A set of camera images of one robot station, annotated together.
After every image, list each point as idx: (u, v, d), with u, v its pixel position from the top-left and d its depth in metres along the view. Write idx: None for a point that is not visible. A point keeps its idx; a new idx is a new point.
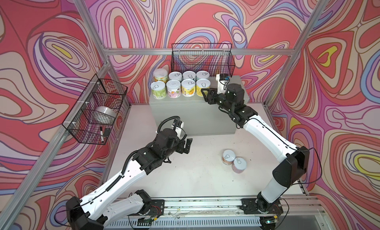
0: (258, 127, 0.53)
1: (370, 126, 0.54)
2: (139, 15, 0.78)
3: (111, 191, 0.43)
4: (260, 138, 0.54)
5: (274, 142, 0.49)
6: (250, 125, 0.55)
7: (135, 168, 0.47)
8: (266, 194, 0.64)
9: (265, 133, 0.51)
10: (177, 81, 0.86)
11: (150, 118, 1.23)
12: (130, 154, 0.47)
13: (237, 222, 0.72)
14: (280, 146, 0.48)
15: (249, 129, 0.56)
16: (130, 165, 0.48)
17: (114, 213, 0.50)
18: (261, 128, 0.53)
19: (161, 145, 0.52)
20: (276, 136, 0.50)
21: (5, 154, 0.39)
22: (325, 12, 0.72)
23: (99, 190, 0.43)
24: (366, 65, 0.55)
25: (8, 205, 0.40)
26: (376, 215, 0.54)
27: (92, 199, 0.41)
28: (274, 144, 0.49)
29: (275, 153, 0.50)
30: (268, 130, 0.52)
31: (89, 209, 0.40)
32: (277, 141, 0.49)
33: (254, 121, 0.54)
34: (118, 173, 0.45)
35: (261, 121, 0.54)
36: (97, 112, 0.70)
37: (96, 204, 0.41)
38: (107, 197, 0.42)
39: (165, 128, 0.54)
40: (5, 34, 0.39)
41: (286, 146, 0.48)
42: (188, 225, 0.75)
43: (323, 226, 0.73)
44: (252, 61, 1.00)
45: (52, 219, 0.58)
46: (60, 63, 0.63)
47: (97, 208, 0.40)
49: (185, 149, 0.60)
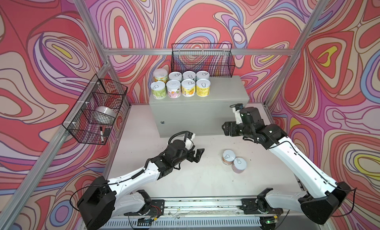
0: (289, 153, 0.46)
1: (370, 127, 0.54)
2: (139, 15, 0.78)
3: (135, 180, 0.49)
4: (291, 166, 0.46)
5: (311, 176, 0.42)
6: (279, 149, 0.47)
7: (154, 169, 0.56)
8: (271, 199, 0.62)
9: (299, 163, 0.44)
10: (177, 81, 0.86)
11: (150, 118, 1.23)
12: (148, 160, 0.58)
13: (237, 222, 0.72)
14: (317, 182, 0.41)
15: (277, 152, 0.48)
16: (150, 164, 0.57)
17: (119, 206, 0.51)
18: (293, 155, 0.45)
19: (171, 155, 0.60)
20: (312, 168, 0.43)
21: (5, 154, 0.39)
22: (325, 12, 0.72)
23: (124, 176, 0.49)
24: (366, 65, 0.55)
25: (8, 205, 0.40)
26: (376, 214, 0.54)
27: (118, 181, 0.47)
28: (310, 178, 0.42)
29: (308, 186, 0.43)
30: (303, 160, 0.44)
31: (116, 189, 0.44)
32: (314, 174, 0.42)
33: (285, 145, 0.47)
34: (141, 167, 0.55)
35: (292, 146, 0.47)
36: (97, 112, 0.70)
37: (121, 186, 0.46)
38: (130, 183, 0.48)
39: (175, 142, 0.62)
40: (5, 34, 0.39)
41: (325, 181, 0.41)
42: (188, 225, 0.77)
43: (323, 226, 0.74)
44: (252, 61, 1.00)
45: (52, 219, 0.58)
46: (60, 63, 0.63)
47: (122, 190, 0.45)
49: (195, 159, 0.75)
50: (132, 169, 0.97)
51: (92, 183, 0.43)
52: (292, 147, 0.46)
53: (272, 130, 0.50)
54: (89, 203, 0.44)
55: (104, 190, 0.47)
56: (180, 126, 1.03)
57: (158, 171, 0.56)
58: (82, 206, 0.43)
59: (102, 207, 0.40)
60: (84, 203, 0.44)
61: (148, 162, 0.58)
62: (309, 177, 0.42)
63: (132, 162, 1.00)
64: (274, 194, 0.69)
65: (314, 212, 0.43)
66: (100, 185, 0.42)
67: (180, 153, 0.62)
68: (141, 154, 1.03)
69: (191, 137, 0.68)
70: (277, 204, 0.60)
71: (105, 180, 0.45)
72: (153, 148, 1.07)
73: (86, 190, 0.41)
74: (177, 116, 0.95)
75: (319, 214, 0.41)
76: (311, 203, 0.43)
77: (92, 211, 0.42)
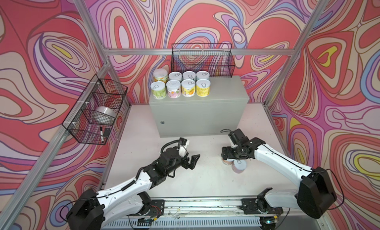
0: (267, 154, 0.55)
1: (370, 127, 0.54)
2: (139, 15, 0.78)
3: (125, 192, 0.49)
4: (275, 165, 0.53)
5: (288, 166, 0.48)
6: (260, 153, 0.57)
7: (146, 179, 0.55)
8: (271, 199, 0.62)
9: (277, 160, 0.52)
10: (177, 81, 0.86)
11: (150, 118, 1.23)
12: (140, 169, 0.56)
13: (237, 222, 0.72)
14: (293, 170, 0.47)
15: (260, 158, 0.58)
16: (142, 174, 0.56)
17: (111, 214, 0.50)
18: (270, 155, 0.54)
19: (164, 164, 0.59)
20: (288, 161, 0.50)
21: (5, 154, 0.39)
22: (325, 12, 0.72)
23: (114, 188, 0.48)
24: (366, 65, 0.55)
25: (8, 205, 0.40)
26: (376, 215, 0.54)
27: (107, 194, 0.46)
28: (288, 169, 0.48)
29: (291, 178, 0.48)
30: (280, 157, 0.52)
31: (105, 202, 0.44)
32: (291, 165, 0.48)
33: (263, 149, 0.57)
34: (133, 178, 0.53)
35: (269, 149, 0.56)
36: (97, 112, 0.70)
37: (111, 199, 0.45)
38: (120, 196, 0.47)
39: (168, 150, 0.61)
40: (5, 34, 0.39)
41: (300, 169, 0.46)
42: (188, 225, 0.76)
43: (323, 226, 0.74)
44: (252, 61, 1.00)
45: (52, 219, 0.58)
46: (60, 63, 0.63)
47: (111, 203, 0.45)
49: (190, 165, 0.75)
50: (132, 169, 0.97)
51: (81, 196, 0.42)
52: (269, 149, 0.56)
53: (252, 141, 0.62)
54: (78, 215, 0.44)
55: (94, 202, 0.46)
56: (180, 126, 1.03)
57: (150, 181, 0.55)
58: (71, 218, 0.43)
59: (89, 222, 0.40)
60: (72, 216, 0.44)
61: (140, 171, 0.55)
62: (286, 167, 0.48)
63: (132, 162, 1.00)
64: (272, 193, 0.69)
65: (307, 205, 0.44)
66: (88, 199, 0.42)
67: (173, 161, 0.62)
68: (141, 154, 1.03)
69: (185, 144, 0.79)
70: (276, 203, 0.60)
71: (94, 192, 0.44)
72: (153, 148, 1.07)
73: (75, 203, 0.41)
74: (177, 116, 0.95)
75: (309, 204, 0.43)
76: (303, 198, 0.44)
77: (81, 223, 0.42)
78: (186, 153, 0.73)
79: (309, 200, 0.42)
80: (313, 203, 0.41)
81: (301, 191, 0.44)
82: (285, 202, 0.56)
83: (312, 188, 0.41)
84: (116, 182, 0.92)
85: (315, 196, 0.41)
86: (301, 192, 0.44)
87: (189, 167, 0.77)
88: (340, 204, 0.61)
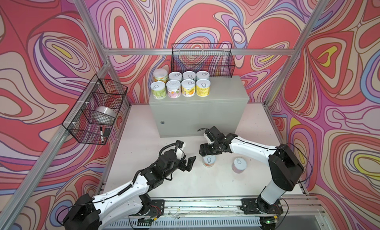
0: (240, 144, 0.60)
1: (370, 126, 0.54)
2: (139, 15, 0.78)
3: (121, 196, 0.49)
4: (248, 153, 0.57)
5: (258, 150, 0.54)
6: (234, 145, 0.61)
7: (143, 182, 0.55)
8: (267, 195, 0.62)
9: (248, 147, 0.57)
10: (177, 81, 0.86)
11: (150, 118, 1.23)
12: (138, 171, 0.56)
13: (237, 223, 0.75)
14: (262, 152, 0.52)
15: (234, 149, 0.62)
16: (139, 177, 0.57)
17: (109, 217, 0.50)
18: (243, 144, 0.59)
19: (162, 166, 0.59)
20: (257, 146, 0.55)
21: (5, 154, 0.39)
22: (325, 12, 0.72)
23: (110, 193, 0.48)
24: (366, 66, 0.55)
25: (8, 205, 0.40)
26: (377, 215, 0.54)
27: (103, 199, 0.46)
28: (258, 152, 0.53)
29: (262, 160, 0.53)
30: (250, 144, 0.58)
31: (101, 207, 0.44)
32: (260, 148, 0.54)
33: (235, 141, 0.63)
34: (129, 181, 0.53)
35: (241, 139, 0.62)
36: (97, 113, 0.70)
37: (107, 204, 0.45)
38: (117, 200, 0.47)
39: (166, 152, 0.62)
40: (5, 34, 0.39)
41: (267, 150, 0.52)
42: (188, 225, 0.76)
43: (323, 226, 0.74)
44: (252, 62, 1.00)
45: (52, 219, 0.58)
46: (60, 63, 0.63)
47: (107, 208, 0.45)
49: (187, 167, 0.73)
50: (132, 169, 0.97)
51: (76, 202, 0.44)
52: (241, 140, 0.62)
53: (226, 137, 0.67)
54: (74, 220, 0.44)
55: (90, 206, 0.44)
56: (180, 126, 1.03)
57: (146, 185, 0.55)
58: (67, 224, 0.44)
59: (84, 227, 0.40)
60: (69, 220, 0.44)
61: (138, 174, 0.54)
62: (257, 152, 0.53)
63: (132, 162, 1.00)
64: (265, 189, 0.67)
65: (281, 181, 0.48)
66: (84, 203, 0.43)
67: (171, 165, 0.62)
68: (141, 154, 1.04)
69: (182, 147, 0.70)
70: (272, 198, 0.61)
71: (90, 198, 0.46)
72: (153, 148, 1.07)
73: (71, 209, 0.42)
74: (178, 116, 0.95)
75: (282, 179, 0.47)
76: (276, 175, 0.48)
77: (78, 226, 0.43)
78: (184, 155, 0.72)
79: (280, 175, 0.47)
80: (284, 176, 0.46)
81: (272, 169, 0.48)
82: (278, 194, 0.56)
83: (278, 163, 0.46)
84: (116, 182, 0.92)
85: (284, 170, 0.46)
86: (272, 170, 0.48)
87: (185, 169, 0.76)
88: (337, 200, 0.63)
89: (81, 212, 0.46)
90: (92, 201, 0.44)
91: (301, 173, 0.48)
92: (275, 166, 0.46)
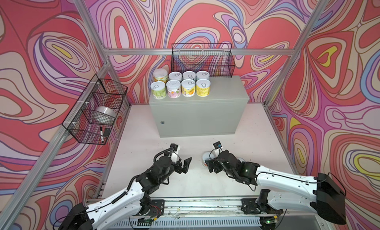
0: (268, 178, 0.53)
1: (370, 126, 0.54)
2: (139, 15, 0.78)
3: (116, 204, 0.49)
4: (281, 187, 0.51)
5: (295, 185, 0.47)
6: (261, 179, 0.54)
7: (137, 189, 0.55)
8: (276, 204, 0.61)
9: (281, 181, 0.50)
10: (177, 81, 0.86)
11: (150, 118, 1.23)
12: (133, 178, 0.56)
13: (238, 222, 0.72)
14: (302, 187, 0.46)
15: (262, 183, 0.55)
16: (134, 184, 0.57)
17: (104, 223, 0.50)
18: (272, 177, 0.52)
19: (157, 172, 0.59)
20: (292, 178, 0.49)
21: (5, 154, 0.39)
22: (325, 12, 0.72)
23: (105, 201, 0.49)
24: (366, 65, 0.55)
25: (8, 204, 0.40)
26: (376, 215, 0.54)
27: (97, 207, 0.46)
28: (295, 187, 0.47)
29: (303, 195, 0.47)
30: (281, 176, 0.51)
31: (94, 216, 0.44)
32: (296, 182, 0.48)
33: (261, 174, 0.55)
34: (124, 189, 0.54)
35: (269, 171, 0.55)
36: (97, 112, 0.70)
37: (100, 212, 0.46)
38: (110, 208, 0.48)
39: (160, 158, 0.61)
40: (5, 34, 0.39)
41: (307, 183, 0.46)
42: (188, 225, 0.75)
43: (323, 226, 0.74)
44: (252, 61, 1.00)
45: (52, 219, 0.58)
46: (60, 63, 0.63)
47: (100, 217, 0.45)
49: (184, 169, 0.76)
50: (132, 168, 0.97)
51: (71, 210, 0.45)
52: (269, 172, 0.54)
53: (247, 169, 0.59)
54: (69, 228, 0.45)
55: (85, 215, 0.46)
56: (180, 126, 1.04)
57: (141, 192, 0.55)
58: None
59: None
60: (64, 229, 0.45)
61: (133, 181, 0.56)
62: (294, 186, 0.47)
63: (132, 162, 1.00)
64: (276, 198, 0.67)
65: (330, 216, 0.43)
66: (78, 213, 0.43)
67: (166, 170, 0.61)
68: (141, 154, 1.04)
69: (175, 150, 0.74)
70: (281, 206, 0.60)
71: (83, 207, 0.45)
72: (153, 148, 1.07)
73: (65, 218, 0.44)
74: (177, 116, 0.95)
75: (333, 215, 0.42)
76: (326, 212, 0.43)
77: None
78: (178, 158, 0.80)
79: (331, 212, 0.42)
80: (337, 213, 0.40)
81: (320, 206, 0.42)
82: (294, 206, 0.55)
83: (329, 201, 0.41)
84: (116, 182, 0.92)
85: (334, 206, 0.41)
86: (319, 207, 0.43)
87: (182, 171, 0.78)
88: None
89: (74, 221, 0.46)
90: (86, 210, 0.45)
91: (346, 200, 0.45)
92: (322, 204, 0.41)
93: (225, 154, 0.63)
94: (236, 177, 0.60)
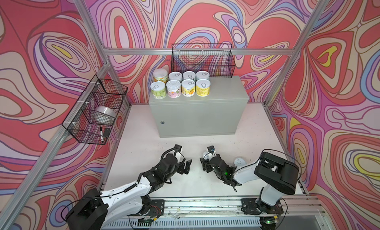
0: (238, 172, 0.65)
1: (370, 126, 0.54)
2: (139, 15, 0.78)
3: (127, 193, 0.51)
4: (249, 178, 0.60)
5: (247, 170, 0.59)
6: (236, 176, 0.65)
7: (146, 183, 0.58)
8: (267, 198, 0.62)
9: (242, 171, 0.62)
10: (177, 81, 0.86)
11: (150, 118, 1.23)
12: (140, 174, 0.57)
13: (238, 222, 0.72)
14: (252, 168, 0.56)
15: (240, 180, 0.64)
16: (142, 179, 0.59)
17: (111, 214, 0.50)
18: (239, 171, 0.64)
19: (164, 170, 0.63)
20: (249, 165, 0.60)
21: (5, 154, 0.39)
22: (325, 12, 0.72)
23: (118, 189, 0.50)
24: (366, 65, 0.55)
25: (8, 205, 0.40)
26: (377, 215, 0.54)
27: (111, 194, 0.47)
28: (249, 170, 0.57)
29: None
30: (244, 167, 0.62)
31: (108, 202, 0.45)
32: (249, 166, 0.59)
33: (234, 172, 0.69)
34: (134, 181, 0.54)
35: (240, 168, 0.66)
36: (97, 112, 0.70)
37: (114, 200, 0.46)
38: (123, 197, 0.49)
39: (166, 156, 0.65)
40: (5, 34, 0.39)
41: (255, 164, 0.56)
42: (188, 225, 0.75)
43: (323, 226, 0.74)
44: (252, 61, 1.00)
45: (52, 220, 0.58)
46: (60, 63, 0.63)
47: (114, 204, 0.46)
49: (185, 169, 0.75)
50: (133, 169, 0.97)
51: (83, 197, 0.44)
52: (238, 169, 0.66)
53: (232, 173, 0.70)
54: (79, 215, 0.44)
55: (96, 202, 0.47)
56: (180, 126, 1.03)
57: (149, 186, 0.58)
58: (71, 218, 0.43)
59: (92, 221, 0.41)
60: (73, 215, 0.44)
61: (141, 176, 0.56)
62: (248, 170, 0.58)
63: (132, 162, 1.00)
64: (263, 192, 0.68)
65: (279, 187, 0.48)
66: (92, 198, 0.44)
67: (172, 168, 0.65)
68: (141, 154, 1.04)
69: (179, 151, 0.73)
70: (273, 200, 0.60)
71: (98, 193, 0.46)
72: (153, 148, 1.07)
73: (76, 203, 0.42)
74: (178, 116, 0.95)
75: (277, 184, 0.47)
76: (272, 184, 0.49)
77: (81, 226, 0.41)
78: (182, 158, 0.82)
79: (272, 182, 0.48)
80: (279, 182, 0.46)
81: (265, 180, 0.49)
82: (275, 194, 0.56)
83: (262, 170, 0.49)
84: (116, 182, 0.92)
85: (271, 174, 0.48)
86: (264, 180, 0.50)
87: (184, 171, 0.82)
88: (337, 200, 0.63)
89: (85, 207, 0.46)
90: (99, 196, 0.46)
91: (294, 170, 0.48)
92: (262, 175, 0.48)
93: (217, 159, 0.73)
94: (224, 180, 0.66)
